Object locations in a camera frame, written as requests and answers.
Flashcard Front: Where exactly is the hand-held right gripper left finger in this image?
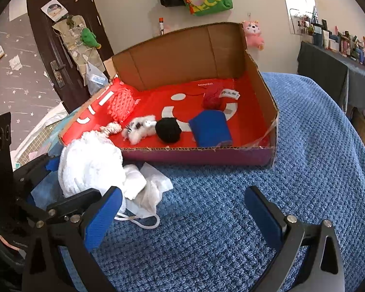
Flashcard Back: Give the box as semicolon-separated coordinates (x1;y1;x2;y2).
21;186;123;292

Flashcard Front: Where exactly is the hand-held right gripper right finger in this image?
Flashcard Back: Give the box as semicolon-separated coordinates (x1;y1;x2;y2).
245;186;346;292

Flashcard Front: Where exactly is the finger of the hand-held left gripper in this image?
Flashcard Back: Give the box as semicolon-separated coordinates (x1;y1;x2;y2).
47;189;102;219
14;155;60;189

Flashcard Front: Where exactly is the white fluffy yarn bundle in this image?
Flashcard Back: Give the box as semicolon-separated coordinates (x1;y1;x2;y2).
58;131;124;199

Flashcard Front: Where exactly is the white knit scrunchie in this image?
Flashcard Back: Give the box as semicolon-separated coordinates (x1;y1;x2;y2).
100;122;122;136

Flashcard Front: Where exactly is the light red knit piece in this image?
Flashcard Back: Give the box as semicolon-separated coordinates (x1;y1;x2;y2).
107;91;138;123

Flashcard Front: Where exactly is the white bunny plush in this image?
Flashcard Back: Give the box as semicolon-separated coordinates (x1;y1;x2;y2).
122;115;157;144

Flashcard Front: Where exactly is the blue cloth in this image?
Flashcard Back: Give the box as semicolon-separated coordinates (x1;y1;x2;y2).
189;109;233;148

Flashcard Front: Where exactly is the black yarn ball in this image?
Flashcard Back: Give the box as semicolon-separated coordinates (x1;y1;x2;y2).
155;118;182;144

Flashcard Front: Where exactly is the dark red yarn ball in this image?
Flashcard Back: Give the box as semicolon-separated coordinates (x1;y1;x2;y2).
202;84;223;110

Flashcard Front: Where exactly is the cardboard box with red lining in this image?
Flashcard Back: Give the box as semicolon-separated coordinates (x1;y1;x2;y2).
58;22;279;167

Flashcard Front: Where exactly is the pale printed bed sheet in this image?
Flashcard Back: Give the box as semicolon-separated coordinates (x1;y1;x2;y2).
11;102;80;171

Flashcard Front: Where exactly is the blue knit blanket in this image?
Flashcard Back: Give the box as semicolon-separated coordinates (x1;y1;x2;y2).
30;72;365;292

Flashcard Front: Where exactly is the clear plastic bag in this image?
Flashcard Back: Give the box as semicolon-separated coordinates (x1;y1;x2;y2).
85;62;110;96

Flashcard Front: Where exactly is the dark wooden door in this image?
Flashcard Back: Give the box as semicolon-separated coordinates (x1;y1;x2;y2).
26;0;115;114

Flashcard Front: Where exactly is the beige hanging door organizer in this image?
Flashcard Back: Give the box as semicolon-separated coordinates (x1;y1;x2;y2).
52;15;109;83

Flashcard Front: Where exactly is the white paper label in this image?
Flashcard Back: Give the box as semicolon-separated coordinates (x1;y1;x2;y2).
218;89;240;100

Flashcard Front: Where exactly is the green plush toy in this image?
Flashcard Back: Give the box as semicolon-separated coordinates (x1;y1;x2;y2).
81;28;102;49

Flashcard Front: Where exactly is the round picture door poster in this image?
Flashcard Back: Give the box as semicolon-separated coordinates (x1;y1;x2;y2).
41;0;69;24

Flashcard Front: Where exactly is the table with dark cloth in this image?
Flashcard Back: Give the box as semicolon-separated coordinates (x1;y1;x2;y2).
297;40;365;114

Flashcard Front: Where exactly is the pink plush toy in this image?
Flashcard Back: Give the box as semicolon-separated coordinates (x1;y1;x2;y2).
242;20;265;50

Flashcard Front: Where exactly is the row of cosmetic bottles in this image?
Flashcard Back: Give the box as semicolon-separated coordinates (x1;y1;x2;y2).
296;8;365;71

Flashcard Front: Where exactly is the white drawstring pouch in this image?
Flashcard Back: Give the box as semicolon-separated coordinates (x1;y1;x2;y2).
114;163;173;229

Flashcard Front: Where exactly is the metal door handle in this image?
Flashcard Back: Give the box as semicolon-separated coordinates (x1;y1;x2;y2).
50;61;66;88

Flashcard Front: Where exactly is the wall mirror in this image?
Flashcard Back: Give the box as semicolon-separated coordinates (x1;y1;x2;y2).
278;0;317;36

